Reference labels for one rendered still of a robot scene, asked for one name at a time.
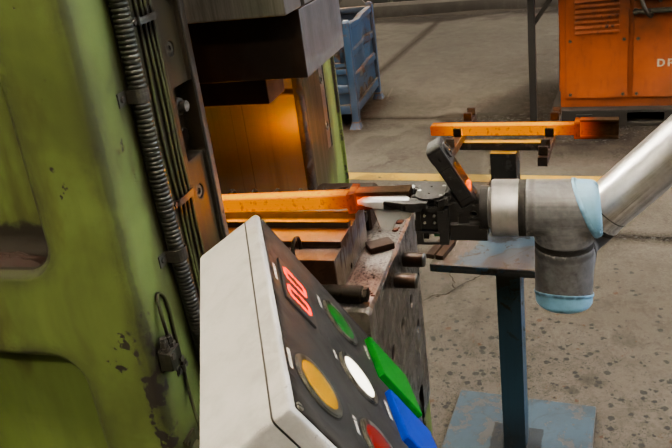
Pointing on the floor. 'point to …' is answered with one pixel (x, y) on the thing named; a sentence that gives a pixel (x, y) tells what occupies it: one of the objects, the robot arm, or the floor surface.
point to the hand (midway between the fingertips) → (365, 195)
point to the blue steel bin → (357, 62)
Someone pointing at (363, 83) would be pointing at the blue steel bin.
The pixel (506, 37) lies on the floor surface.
